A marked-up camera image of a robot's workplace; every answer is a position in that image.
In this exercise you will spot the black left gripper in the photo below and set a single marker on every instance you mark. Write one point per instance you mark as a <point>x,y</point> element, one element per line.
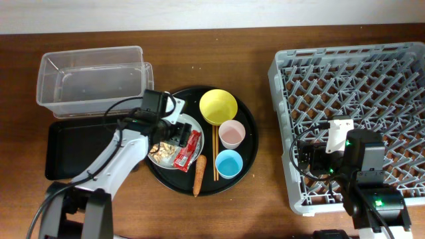
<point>180,134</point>

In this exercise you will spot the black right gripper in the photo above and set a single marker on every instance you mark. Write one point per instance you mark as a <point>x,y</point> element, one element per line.
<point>317,151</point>

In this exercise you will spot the red snack wrapper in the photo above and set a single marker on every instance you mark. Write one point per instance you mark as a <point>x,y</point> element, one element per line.
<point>183,158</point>

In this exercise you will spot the orange carrot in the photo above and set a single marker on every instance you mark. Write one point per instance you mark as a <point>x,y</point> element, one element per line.
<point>201,163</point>

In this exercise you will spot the yellow bowl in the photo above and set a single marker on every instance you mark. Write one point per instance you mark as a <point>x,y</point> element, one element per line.
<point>217,106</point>

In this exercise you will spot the pink cup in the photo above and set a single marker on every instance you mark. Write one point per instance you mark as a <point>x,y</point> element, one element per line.
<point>231,134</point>

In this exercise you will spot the blue cup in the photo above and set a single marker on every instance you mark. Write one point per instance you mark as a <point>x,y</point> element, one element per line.
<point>229,163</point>

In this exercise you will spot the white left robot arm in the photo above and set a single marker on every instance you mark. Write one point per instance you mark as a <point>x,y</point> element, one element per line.
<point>83,207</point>

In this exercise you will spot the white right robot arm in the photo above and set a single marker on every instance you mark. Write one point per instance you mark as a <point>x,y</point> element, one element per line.
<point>377,209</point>

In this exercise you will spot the grey dishwasher rack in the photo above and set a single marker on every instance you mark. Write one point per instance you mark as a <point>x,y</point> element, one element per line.
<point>379,86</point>

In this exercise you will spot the nut shells and rice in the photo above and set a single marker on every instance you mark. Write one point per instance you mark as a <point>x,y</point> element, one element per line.
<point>163,152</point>

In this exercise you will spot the grey round plate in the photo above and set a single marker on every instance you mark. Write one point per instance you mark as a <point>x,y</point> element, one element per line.
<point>184,118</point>

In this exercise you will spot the round black serving tray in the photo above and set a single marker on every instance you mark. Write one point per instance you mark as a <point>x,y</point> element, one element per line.
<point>183,182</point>

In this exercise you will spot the black rectangular tray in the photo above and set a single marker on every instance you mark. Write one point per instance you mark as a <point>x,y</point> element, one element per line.
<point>74,144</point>

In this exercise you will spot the clear plastic bin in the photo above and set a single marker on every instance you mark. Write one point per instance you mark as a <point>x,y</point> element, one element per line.
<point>84,83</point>

